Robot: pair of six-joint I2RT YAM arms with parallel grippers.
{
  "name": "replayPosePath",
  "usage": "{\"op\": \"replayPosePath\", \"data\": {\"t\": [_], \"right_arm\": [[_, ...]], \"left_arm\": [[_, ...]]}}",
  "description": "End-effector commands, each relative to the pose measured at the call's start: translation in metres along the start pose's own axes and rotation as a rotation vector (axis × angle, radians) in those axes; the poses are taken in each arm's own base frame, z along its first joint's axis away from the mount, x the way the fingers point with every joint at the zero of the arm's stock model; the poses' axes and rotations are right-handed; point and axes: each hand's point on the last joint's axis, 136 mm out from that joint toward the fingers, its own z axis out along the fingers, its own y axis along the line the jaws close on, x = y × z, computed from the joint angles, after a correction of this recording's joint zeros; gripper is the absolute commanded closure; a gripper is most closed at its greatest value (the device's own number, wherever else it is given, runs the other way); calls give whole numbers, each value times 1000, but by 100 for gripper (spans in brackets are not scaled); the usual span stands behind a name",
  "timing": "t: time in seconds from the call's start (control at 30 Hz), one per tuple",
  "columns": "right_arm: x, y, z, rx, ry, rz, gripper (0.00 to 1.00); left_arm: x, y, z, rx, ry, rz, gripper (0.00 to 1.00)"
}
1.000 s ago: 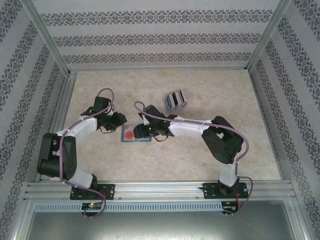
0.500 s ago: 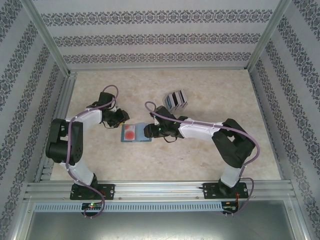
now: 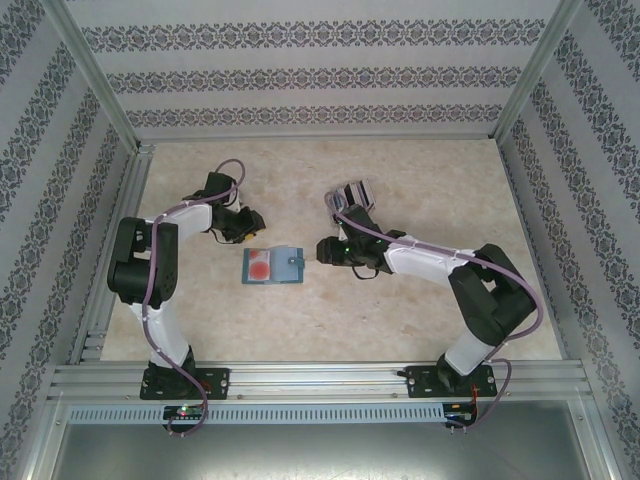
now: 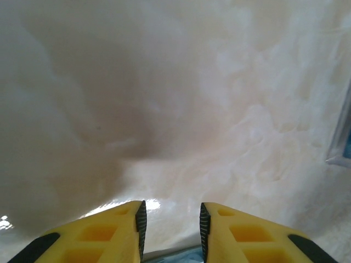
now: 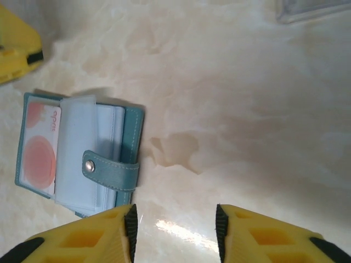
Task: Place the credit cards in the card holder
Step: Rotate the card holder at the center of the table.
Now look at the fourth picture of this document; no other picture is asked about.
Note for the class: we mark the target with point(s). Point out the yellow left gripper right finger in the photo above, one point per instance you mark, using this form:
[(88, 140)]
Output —
[(233, 222)]

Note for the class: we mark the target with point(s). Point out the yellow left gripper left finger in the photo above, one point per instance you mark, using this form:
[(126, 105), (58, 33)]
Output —
[(109, 219)]

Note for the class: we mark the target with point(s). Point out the teal leather card holder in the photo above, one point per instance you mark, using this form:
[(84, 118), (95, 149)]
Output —
[(172, 256)]

